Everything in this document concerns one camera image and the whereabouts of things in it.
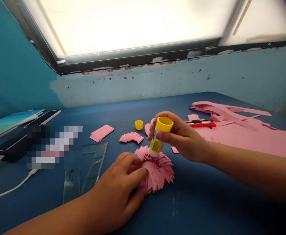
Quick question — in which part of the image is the person's right hand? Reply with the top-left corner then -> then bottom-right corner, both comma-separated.
146,111 -> 212,164

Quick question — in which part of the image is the person's left hand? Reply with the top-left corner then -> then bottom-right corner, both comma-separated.
91,151 -> 150,232

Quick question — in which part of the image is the yellow glue stick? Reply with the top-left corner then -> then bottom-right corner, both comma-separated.
149,117 -> 175,157

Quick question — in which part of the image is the pink paper flower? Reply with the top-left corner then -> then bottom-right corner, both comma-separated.
128,145 -> 176,194

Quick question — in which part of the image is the red utility knife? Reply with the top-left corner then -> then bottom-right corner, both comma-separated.
185,119 -> 218,128

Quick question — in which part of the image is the transparent set square ruler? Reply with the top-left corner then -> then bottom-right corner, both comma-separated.
62,142 -> 109,205

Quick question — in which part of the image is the pink paper circle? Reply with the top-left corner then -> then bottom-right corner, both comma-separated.
144,118 -> 158,137

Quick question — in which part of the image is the fan of folded pink pieces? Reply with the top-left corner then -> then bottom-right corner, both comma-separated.
119,132 -> 145,145

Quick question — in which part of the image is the stack of pink paper rectangles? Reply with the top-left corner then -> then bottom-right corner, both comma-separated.
89,124 -> 115,143

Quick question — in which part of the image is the pile of pink paper scraps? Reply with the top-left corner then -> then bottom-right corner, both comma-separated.
189,101 -> 286,161

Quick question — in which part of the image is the white-edged smartphone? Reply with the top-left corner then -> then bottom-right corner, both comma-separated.
24,109 -> 62,128

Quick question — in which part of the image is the black smartphone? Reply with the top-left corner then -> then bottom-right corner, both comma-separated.
0,133 -> 40,163

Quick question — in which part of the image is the blue-green booklet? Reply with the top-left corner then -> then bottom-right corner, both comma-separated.
0,109 -> 45,145

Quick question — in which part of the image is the white charging cable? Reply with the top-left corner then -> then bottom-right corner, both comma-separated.
0,168 -> 40,204

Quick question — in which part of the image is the window with dark frame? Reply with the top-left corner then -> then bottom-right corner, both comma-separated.
1,0 -> 286,75

